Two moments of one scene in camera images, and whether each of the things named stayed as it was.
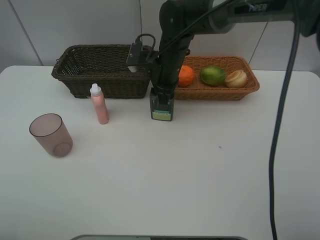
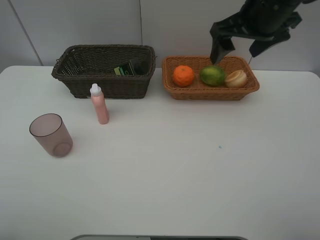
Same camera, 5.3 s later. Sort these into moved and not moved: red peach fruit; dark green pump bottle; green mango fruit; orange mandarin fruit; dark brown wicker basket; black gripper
Moved: dark green pump bottle; black gripper
Not moved: dark brown wicker basket; green mango fruit; red peach fruit; orange mandarin fruit
